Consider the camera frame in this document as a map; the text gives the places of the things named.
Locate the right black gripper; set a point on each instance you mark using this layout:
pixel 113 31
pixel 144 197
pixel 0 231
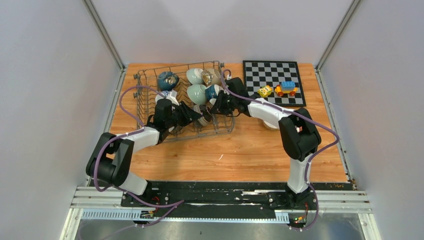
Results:
pixel 218 108

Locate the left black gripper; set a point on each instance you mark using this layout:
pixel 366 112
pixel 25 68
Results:
pixel 188 114

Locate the grey wire dish rack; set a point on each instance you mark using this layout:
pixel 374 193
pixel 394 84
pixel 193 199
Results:
pixel 146 100

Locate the cream beige bowl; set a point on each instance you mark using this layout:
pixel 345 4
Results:
pixel 270 126

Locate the black striped bowl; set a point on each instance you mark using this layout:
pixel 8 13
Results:
pixel 206 117

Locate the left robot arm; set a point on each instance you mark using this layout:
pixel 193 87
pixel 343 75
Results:
pixel 111 158

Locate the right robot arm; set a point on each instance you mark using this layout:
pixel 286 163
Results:
pixel 299 135

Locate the dark blue white bowl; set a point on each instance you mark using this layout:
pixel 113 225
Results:
pixel 212 92

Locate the beige speckled bowl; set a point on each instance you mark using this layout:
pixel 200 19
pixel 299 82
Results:
pixel 211 76

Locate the pale green bowl middle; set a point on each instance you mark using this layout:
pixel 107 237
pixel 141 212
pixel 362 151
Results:
pixel 197 94

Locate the pale green bowl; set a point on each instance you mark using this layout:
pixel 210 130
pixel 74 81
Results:
pixel 197 94
pixel 194 76

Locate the blue zigzag pattern bowl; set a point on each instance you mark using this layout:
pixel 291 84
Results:
pixel 162 95

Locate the dark teal glazed bowl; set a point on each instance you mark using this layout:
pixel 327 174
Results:
pixel 167 81

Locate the pale green bowl rear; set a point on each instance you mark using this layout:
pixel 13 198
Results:
pixel 194 76

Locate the yellow toy block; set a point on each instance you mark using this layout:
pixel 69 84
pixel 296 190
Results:
pixel 265 91

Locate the black white checkerboard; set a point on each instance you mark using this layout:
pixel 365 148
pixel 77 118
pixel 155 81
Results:
pixel 262 73

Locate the orange blue toy car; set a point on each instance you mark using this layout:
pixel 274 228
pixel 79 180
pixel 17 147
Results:
pixel 286 88

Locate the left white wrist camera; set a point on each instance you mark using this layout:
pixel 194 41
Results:
pixel 173 97

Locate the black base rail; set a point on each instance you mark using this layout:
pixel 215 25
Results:
pixel 220 202

